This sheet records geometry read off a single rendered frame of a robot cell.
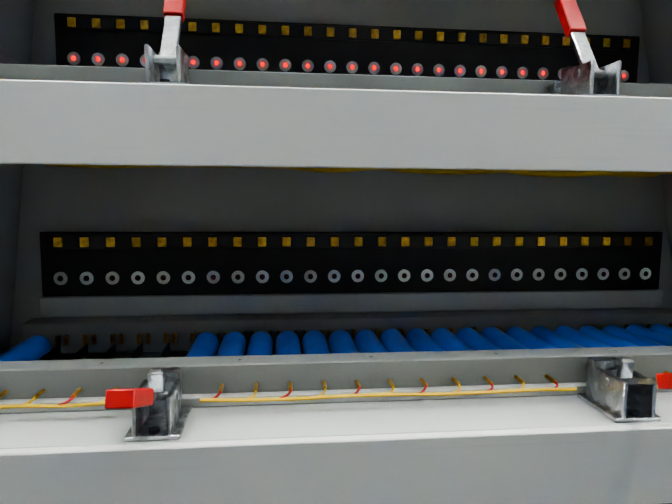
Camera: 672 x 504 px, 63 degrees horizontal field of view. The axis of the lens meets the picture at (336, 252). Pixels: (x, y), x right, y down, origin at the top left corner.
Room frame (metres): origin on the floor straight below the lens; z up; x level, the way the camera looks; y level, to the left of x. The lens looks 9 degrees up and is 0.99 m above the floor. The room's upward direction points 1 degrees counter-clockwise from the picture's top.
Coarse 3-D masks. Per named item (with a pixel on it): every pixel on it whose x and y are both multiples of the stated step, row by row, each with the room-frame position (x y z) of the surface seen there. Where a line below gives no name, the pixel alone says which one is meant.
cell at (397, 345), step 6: (390, 330) 0.43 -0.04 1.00; (396, 330) 0.43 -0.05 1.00; (384, 336) 0.43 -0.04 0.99; (390, 336) 0.42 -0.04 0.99; (396, 336) 0.42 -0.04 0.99; (402, 336) 0.42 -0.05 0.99; (384, 342) 0.42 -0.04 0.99; (390, 342) 0.41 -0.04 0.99; (396, 342) 0.40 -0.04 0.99; (402, 342) 0.40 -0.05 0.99; (408, 342) 0.41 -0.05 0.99; (390, 348) 0.40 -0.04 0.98; (396, 348) 0.39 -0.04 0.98; (402, 348) 0.39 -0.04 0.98; (408, 348) 0.38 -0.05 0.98
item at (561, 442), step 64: (0, 320) 0.44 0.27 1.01; (0, 448) 0.28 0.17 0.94; (64, 448) 0.28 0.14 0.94; (128, 448) 0.28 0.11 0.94; (192, 448) 0.29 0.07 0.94; (256, 448) 0.29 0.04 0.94; (320, 448) 0.29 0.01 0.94; (384, 448) 0.30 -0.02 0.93; (448, 448) 0.30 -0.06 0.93; (512, 448) 0.31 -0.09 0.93; (576, 448) 0.31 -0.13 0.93; (640, 448) 0.32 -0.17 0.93
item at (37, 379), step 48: (0, 384) 0.32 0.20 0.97; (48, 384) 0.33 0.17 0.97; (96, 384) 0.33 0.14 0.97; (192, 384) 0.34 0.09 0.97; (240, 384) 0.34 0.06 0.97; (288, 384) 0.34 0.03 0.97; (336, 384) 0.35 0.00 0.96; (384, 384) 0.35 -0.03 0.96; (432, 384) 0.35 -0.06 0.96; (480, 384) 0.36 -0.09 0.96
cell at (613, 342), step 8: (584, 328) 0.45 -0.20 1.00; (592, 328) 0.44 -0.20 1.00; (592, 336) 0.44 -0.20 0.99; (600, 336) 0.43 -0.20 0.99; (608, 336) 0.42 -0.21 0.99; (616, 336) 0.42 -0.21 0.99; (608, 344) 0.42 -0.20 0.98; (616, 344) 0.41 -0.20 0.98; (624, 344) 0.40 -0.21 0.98; (632, 344) 0.40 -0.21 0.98
